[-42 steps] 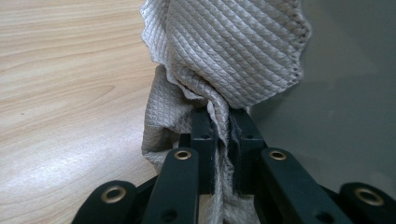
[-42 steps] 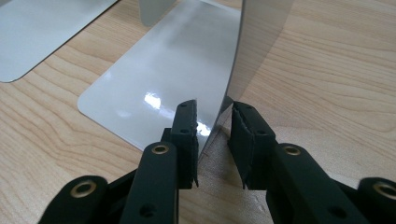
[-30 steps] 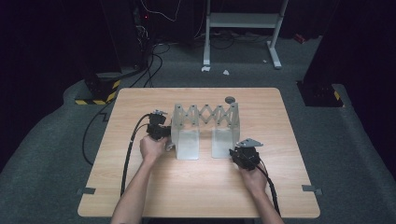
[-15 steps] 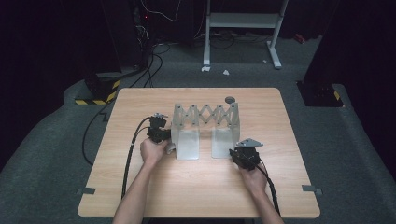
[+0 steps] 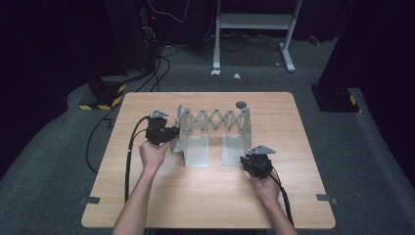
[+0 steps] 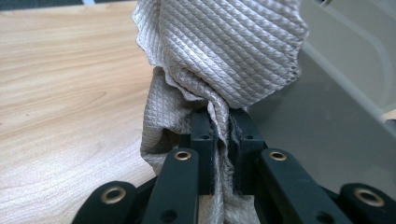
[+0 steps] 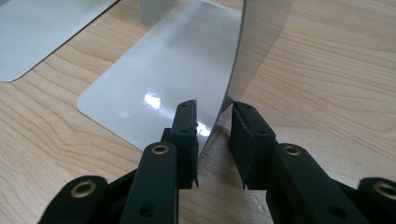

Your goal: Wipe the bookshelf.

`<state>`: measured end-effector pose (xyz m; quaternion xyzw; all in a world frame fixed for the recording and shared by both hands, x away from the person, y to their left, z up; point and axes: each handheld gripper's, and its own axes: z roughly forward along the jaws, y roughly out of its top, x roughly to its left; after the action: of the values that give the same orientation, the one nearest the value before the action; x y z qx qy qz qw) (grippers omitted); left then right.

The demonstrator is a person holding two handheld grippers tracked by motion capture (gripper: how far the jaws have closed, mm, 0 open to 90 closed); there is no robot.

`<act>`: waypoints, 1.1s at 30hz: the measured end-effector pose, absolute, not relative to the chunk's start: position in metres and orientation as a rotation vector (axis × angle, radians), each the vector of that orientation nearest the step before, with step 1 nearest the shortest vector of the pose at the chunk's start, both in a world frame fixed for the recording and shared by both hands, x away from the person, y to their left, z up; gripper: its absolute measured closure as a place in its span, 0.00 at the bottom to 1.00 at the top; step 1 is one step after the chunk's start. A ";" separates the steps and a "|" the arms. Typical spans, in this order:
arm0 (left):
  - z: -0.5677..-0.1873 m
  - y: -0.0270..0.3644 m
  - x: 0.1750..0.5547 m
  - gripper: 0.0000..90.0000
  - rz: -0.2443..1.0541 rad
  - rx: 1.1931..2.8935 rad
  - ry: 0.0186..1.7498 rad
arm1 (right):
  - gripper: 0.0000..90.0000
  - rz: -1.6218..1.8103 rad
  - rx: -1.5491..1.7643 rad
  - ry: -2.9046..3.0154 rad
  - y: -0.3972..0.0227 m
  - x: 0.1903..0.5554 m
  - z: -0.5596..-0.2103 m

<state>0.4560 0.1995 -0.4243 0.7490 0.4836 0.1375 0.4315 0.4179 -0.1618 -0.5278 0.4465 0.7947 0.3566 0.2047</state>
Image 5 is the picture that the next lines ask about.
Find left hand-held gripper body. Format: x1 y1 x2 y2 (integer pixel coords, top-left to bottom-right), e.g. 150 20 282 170
145 110 174 147

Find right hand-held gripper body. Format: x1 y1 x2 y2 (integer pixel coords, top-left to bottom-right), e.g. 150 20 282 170
243 145 277 180

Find expandable grey metal bookend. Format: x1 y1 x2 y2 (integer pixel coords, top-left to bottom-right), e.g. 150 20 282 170
175 105 253 169

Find person's left hand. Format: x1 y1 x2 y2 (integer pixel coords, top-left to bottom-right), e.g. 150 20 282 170
139 140 172 172

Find person's right hand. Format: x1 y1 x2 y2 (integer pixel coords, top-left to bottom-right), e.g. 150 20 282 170
250 170 282 206

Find black yellow striped stand base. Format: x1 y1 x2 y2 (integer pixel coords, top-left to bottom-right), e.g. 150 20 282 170
311 84 362 114
77 76 127 112

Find grey tape piece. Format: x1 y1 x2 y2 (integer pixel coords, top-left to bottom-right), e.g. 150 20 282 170
80 196 101 206
316 193 339 206

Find black equipment rack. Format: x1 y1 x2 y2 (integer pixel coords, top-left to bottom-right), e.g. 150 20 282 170
104 0 159 73

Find small red object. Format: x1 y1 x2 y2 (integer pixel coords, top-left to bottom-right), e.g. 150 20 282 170
307 33 322 47

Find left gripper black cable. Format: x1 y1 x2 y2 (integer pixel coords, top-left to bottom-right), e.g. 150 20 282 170
123 116 151 204

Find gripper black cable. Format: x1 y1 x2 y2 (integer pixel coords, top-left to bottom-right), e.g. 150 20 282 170
123 116 151 204
257 163 295 228

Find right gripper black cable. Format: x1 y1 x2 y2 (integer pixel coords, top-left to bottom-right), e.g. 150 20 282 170
257 163 295 228

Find black floor cable bundle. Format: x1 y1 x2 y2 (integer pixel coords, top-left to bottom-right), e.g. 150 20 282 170
135 45 180 93

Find thin black floor cable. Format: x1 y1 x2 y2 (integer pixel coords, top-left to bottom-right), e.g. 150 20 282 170
85 106 119 174

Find black cables under stand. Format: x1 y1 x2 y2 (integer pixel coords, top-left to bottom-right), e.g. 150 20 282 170
220 30 286 53

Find thin white hanging cable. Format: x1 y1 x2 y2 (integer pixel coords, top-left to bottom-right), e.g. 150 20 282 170
146 0 192 24

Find white metal stand frame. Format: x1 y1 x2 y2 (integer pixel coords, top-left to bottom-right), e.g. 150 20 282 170
212 0 303 73

